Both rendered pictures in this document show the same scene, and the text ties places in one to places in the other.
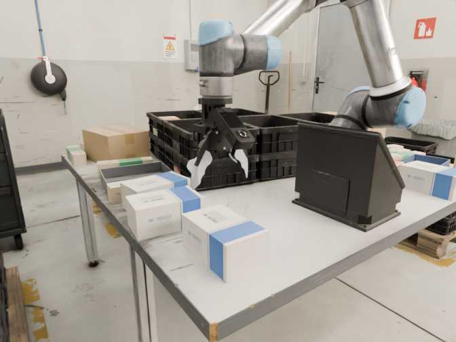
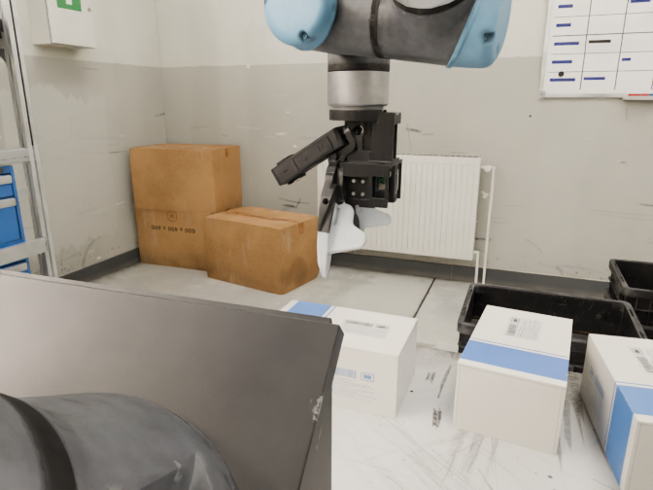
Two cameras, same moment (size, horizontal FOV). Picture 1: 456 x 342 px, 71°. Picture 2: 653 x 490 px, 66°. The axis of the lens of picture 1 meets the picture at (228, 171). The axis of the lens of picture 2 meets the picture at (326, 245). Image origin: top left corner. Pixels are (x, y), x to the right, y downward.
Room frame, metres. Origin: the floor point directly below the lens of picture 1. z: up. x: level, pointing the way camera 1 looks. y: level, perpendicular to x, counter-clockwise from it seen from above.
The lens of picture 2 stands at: (1.24, -0.36, 1.09)
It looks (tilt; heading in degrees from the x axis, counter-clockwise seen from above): 16 degrees down; 146
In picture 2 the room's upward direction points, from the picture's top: straight up
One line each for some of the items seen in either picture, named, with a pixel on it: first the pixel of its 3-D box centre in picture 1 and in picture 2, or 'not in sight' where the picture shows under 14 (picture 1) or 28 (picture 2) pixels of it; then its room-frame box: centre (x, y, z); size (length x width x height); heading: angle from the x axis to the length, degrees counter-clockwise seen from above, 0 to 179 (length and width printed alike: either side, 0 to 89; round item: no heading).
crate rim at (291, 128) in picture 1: (267, 123); not in sight; (1.50, -0.19, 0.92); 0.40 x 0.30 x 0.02; 25
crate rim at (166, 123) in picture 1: (207, 127); not in sight; (1.38, 0.09, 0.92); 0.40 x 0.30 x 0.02; 25
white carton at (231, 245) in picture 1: (222, 238); (338, 353); (0.71, 0.01, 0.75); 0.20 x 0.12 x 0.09; 35
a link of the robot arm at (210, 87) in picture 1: (215, 87); (359, 91); (0.73, 0.03, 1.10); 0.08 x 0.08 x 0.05
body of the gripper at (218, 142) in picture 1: (215, 124); (362, 158); (0.73, 0.03, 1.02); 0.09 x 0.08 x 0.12; 35
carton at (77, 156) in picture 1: (75, 155); not in sight; (1.63, 0.80, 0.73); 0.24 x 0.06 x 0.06; 33
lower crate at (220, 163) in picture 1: (208, 162); not in sight; (1.38, 0.09, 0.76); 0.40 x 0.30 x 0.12; 25
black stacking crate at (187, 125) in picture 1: (207, 138); not in sight; (1.38, 0.09, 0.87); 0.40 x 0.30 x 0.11; 25
